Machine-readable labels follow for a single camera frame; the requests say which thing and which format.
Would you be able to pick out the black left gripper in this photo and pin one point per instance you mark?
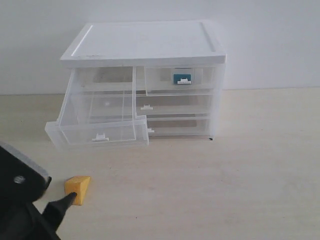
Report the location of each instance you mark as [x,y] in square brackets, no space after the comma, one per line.
[22,221]

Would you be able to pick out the yellow wedge sponge block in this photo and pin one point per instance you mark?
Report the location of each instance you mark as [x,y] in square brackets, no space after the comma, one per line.
[79,185]

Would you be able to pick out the teal bottle with white cap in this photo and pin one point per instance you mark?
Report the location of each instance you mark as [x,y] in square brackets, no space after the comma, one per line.
[182,76]

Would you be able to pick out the clear middle wide drawer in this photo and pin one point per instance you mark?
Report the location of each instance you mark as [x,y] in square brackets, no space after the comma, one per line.
[174,105]

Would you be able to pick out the clear wide drawer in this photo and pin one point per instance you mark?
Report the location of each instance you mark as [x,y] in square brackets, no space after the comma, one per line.
[181,127]
[174,105]

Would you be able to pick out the white plastic drawer cabinet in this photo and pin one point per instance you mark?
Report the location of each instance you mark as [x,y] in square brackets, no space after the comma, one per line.
[187,43]

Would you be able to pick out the clear bottom wide drawer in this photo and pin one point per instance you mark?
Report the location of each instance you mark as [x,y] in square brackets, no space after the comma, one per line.
[181,127]

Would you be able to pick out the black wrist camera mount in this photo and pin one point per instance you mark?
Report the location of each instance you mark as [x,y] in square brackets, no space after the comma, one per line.
[21,179]

